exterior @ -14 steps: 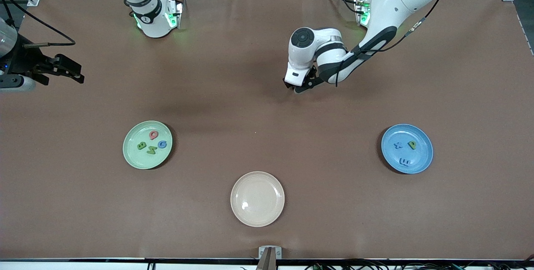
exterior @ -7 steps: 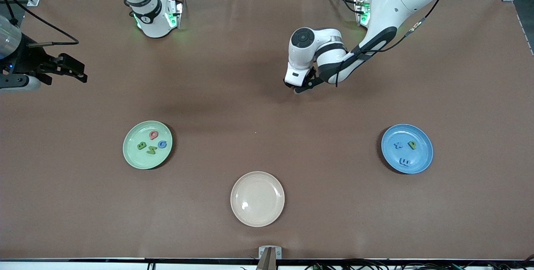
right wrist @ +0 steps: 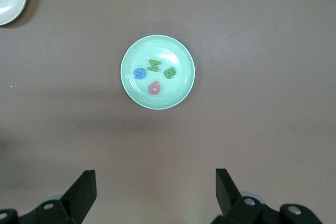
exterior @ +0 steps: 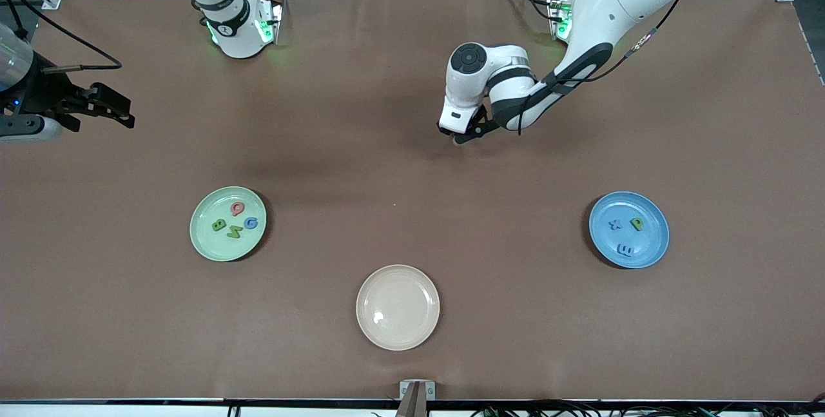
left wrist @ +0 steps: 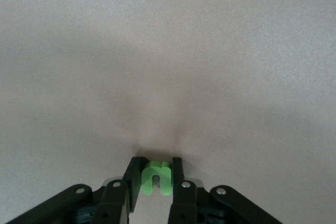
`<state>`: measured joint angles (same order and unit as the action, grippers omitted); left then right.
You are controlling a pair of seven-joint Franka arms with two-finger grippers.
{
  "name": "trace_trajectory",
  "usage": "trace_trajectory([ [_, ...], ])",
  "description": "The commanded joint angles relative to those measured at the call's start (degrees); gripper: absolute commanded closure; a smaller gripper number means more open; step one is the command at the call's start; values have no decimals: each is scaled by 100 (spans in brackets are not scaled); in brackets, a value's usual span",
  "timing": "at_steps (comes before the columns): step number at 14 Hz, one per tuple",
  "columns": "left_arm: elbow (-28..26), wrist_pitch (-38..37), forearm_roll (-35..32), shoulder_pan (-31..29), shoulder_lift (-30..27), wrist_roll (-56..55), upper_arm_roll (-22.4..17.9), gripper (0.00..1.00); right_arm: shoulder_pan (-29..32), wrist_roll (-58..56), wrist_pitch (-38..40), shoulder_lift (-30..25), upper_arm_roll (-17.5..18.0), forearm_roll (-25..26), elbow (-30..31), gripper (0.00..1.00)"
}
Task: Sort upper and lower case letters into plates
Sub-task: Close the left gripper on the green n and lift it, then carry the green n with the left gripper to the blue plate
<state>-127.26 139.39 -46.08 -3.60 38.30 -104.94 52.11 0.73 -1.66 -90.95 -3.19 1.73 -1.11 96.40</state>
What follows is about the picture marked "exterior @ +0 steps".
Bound silver base connector box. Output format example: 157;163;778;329
255;0;284;45
547;0;574;41

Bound blue plate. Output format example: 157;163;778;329
588;191;670;269

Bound light green plate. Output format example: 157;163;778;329
189;186;267;262

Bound beige plate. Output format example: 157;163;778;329
356;265;441;351

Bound brown table cover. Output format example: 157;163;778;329
0;0;825;402

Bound white table edge profile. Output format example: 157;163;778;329
0;399;825;417

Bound silver camera mount bracket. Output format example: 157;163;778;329
396;380;436;417

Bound tangled black cables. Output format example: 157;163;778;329
471;401;825;417

